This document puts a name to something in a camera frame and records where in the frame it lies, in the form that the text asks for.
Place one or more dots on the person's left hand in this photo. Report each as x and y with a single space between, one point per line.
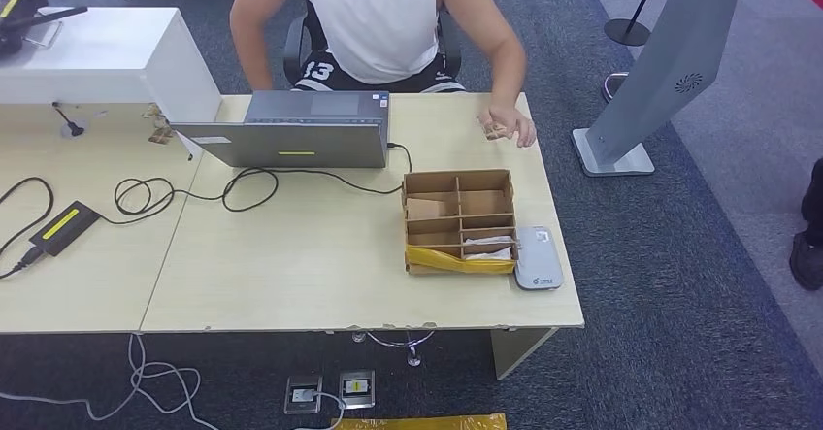
514 121

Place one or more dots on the brown hotel key card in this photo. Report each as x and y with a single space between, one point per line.
496 132

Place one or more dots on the person's left forearm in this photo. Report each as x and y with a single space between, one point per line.
511 80

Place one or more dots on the person's right forearm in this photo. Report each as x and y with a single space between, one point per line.
254 60

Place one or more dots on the white card reader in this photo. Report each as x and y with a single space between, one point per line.
539 260

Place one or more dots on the person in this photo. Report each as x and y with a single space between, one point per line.
379 28
809 253

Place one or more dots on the brown cardboard organizer box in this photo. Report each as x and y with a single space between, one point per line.
485 203

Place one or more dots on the chrome tube loop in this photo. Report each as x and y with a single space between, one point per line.
614 75

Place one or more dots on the white crumpled paper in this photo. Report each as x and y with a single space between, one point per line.
485 255

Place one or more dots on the black stanchion with round base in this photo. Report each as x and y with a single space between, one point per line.
627 31

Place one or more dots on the small yellow plastic bag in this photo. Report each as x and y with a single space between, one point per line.
440 262

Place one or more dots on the grey kiosk stand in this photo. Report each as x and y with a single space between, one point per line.
675 60

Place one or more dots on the grey laptop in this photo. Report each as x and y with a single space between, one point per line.
296 141

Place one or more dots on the pale wooden desk leg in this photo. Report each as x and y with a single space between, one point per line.
511 350

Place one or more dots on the black office chair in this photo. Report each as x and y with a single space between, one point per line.
292 48

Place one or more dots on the floor socket with yellow label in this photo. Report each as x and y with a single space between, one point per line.
355 388

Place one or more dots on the large yellow plastic sheet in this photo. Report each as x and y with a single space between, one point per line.
418 424

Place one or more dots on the floor socket with white plug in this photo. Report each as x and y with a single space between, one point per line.
303 395

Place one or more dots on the small brown wooden model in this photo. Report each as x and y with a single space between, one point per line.
161 136

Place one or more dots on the white cabinet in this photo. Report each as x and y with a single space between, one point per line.
109 48

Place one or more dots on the black pin on round base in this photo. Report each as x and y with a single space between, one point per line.
74 129

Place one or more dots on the black power adapter yellow label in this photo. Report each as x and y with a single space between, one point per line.
61 228

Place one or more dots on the small clear plastic case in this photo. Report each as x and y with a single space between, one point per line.
48 33

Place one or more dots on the black antenna router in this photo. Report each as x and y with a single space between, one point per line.
14 8

